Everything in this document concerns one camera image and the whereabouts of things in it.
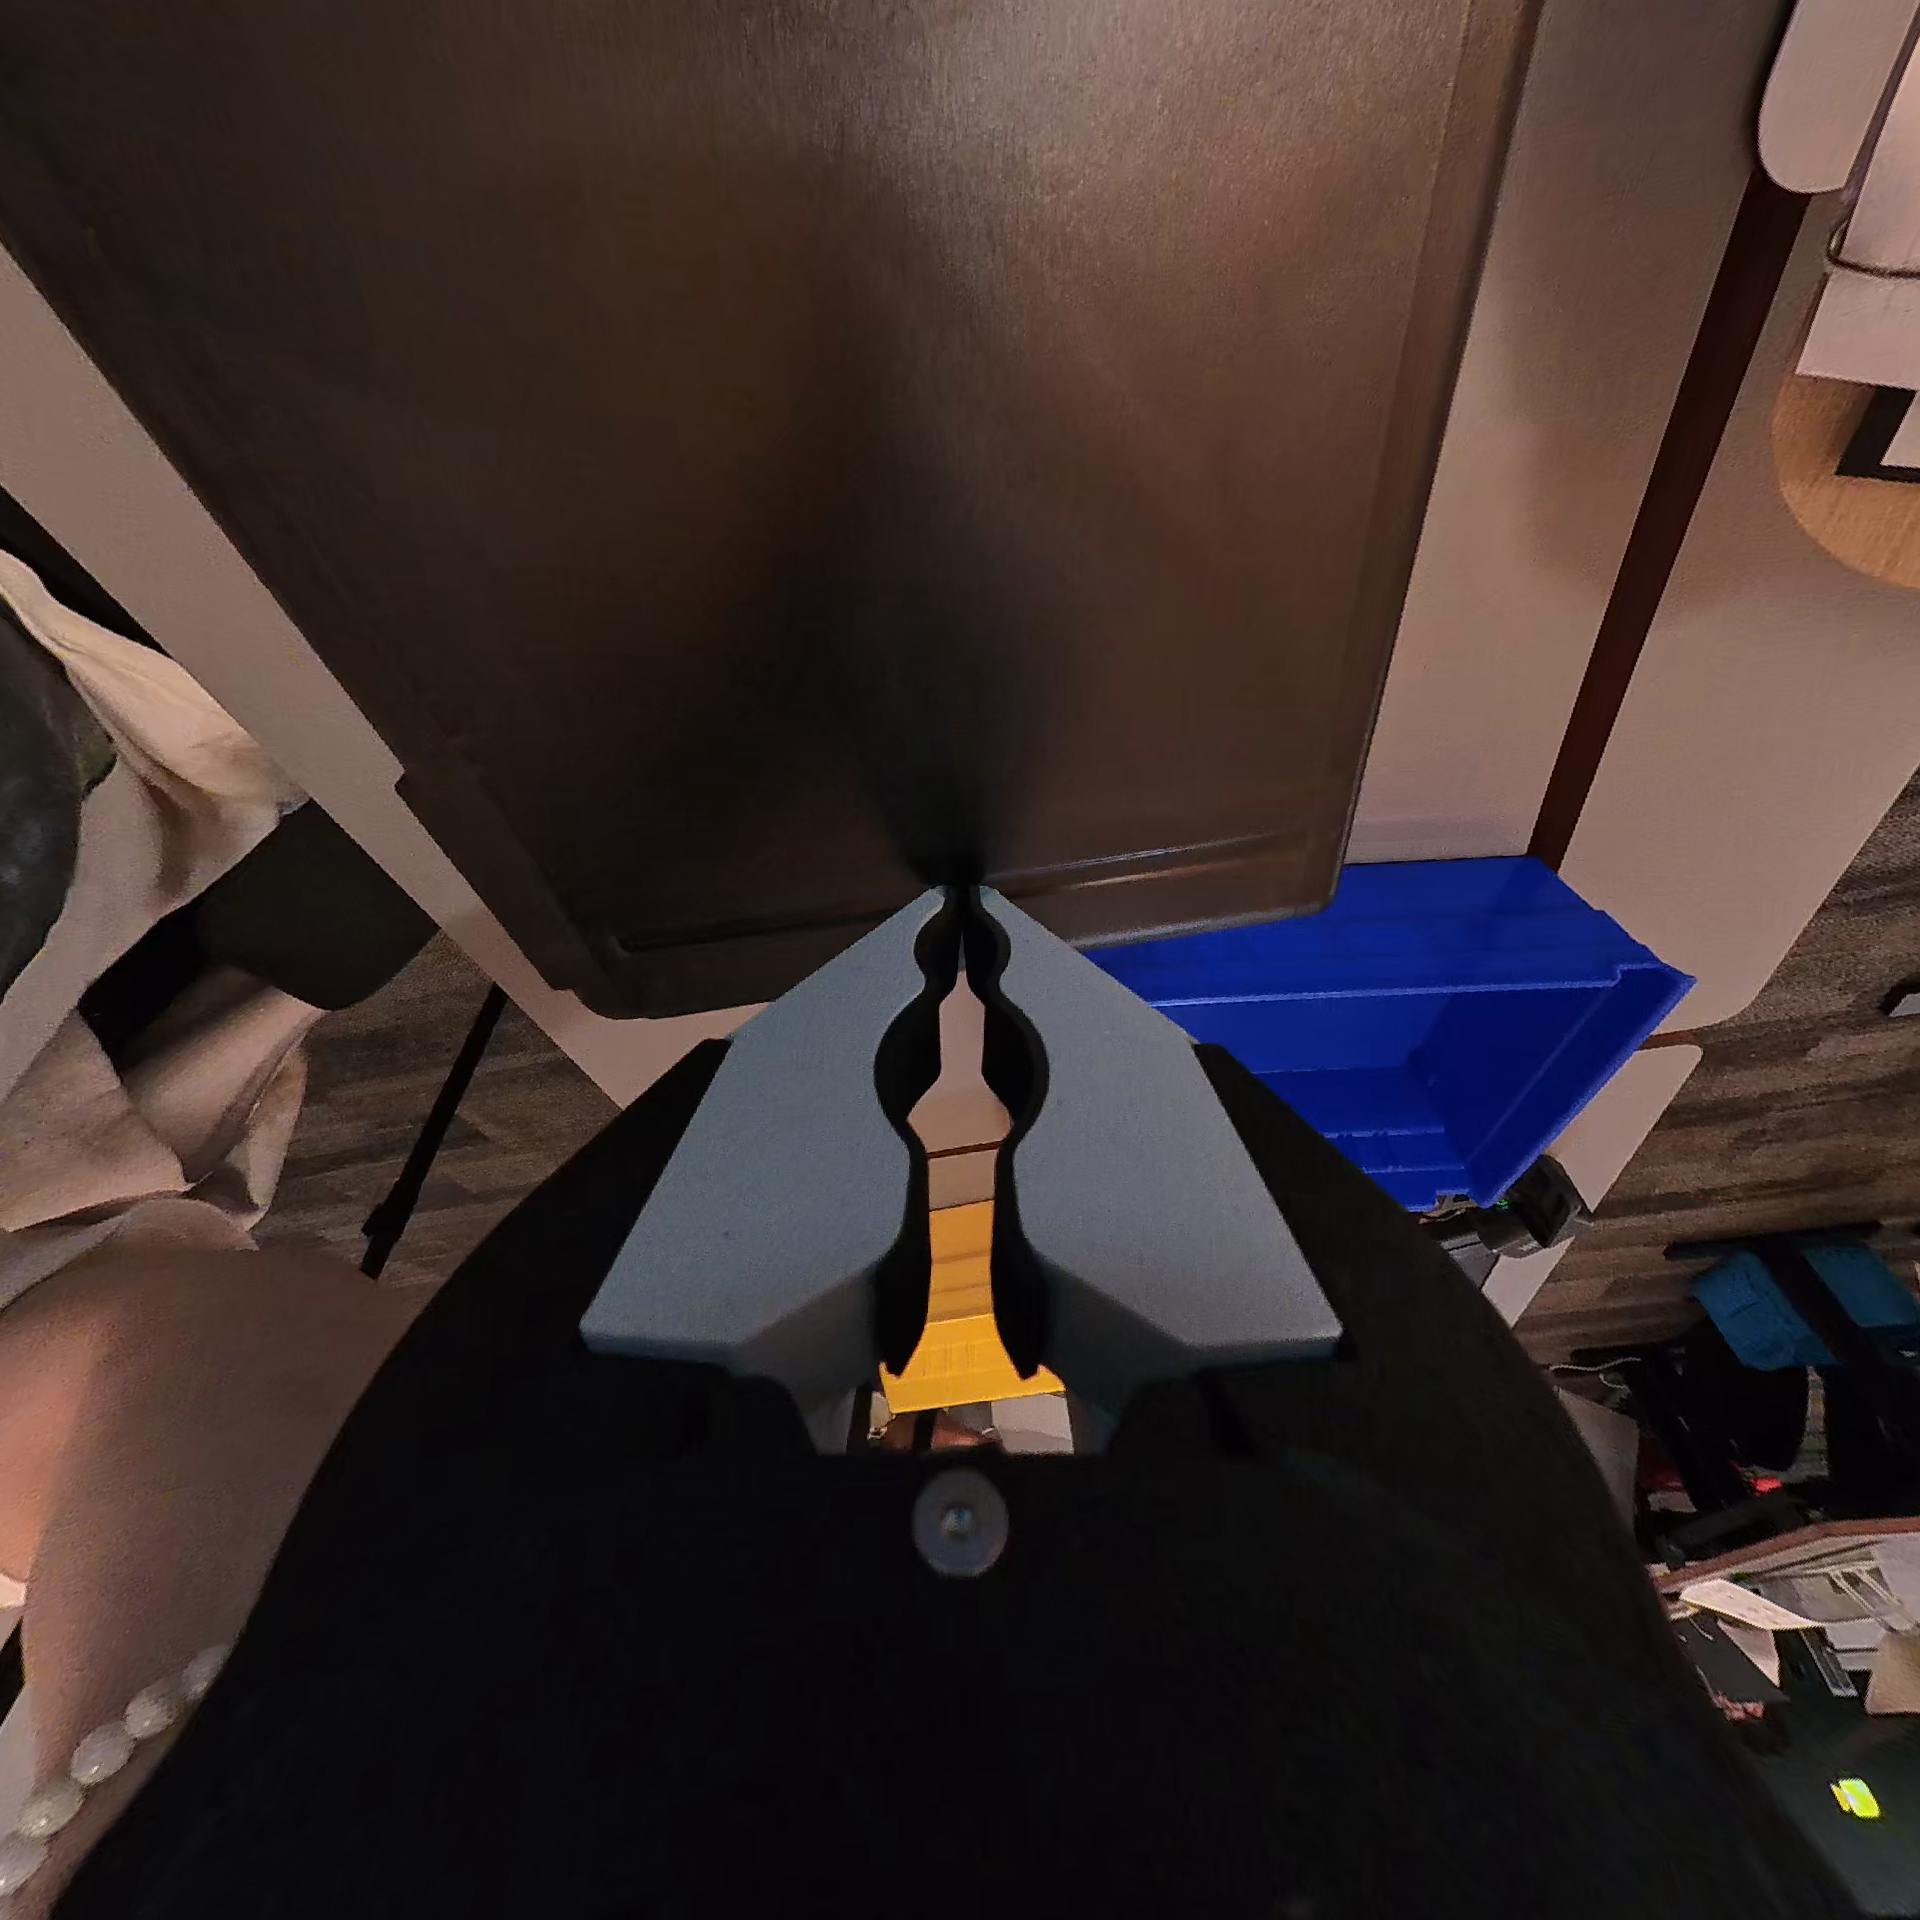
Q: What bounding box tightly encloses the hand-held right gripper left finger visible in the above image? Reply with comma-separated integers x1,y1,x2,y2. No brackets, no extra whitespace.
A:
580,882,962,1455

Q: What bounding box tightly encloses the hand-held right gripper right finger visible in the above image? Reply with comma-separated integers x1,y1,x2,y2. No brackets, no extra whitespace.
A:
967,882,1344,1455

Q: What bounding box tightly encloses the black drawer cabinet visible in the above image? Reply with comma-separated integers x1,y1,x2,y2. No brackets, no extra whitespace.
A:
0,0,1547,1021

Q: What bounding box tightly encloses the person's left forearm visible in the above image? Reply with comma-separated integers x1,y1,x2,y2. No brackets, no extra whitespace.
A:
0,1200,444,1920

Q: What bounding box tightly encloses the yellow storage bin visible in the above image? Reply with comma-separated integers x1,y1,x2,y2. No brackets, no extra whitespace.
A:
879,1197,1071,1415

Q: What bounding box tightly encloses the blue storage bin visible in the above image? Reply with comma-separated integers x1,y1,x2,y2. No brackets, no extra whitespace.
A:
1079,855,1697,1214

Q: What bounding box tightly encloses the black tripod leg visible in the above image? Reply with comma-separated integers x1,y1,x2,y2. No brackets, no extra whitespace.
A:
360,982,512,1279

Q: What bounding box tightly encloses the small black clamp device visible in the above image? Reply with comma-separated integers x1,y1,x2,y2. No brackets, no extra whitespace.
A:
1438,1154,1594,1263

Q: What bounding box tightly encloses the black chair armrest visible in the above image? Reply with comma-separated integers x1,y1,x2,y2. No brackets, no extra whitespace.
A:
195,810,441,1014

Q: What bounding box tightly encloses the blue and black cart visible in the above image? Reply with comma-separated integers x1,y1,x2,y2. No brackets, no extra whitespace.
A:
1664,1222,1920,1382

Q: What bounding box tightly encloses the pile of white papers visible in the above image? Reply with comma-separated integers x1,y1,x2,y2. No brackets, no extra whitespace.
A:
1650,1522,1920,1719

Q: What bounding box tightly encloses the round wooden table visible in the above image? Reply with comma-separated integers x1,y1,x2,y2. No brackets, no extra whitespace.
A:
1770,372,1920,578

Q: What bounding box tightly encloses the pearl bead bracelet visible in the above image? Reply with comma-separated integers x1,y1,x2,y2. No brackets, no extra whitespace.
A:
0,1640,234,1895

